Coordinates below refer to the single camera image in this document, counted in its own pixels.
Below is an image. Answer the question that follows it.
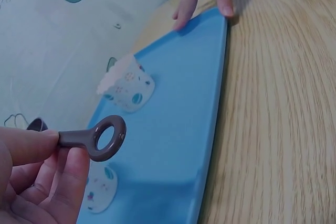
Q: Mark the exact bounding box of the person's left hand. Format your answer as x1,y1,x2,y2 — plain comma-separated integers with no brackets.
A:
0,125,91,224

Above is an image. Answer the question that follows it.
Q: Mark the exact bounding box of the brown ring-handled spoon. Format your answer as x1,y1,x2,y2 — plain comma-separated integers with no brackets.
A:
26,114,128,163

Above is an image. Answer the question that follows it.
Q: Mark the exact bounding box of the blue plastic tray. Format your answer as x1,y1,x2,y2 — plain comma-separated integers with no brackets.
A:
76,7,228,224

